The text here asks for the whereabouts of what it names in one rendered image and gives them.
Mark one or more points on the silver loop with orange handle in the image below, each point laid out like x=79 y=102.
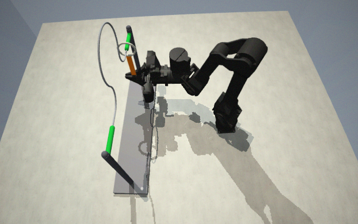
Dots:
x=129 y=57

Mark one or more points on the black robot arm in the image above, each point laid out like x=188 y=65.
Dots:
x=249 y=54

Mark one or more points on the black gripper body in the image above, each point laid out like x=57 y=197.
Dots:
x=148 y=91

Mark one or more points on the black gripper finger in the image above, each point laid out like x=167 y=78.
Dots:
x=139 y=70
x=139 y=79

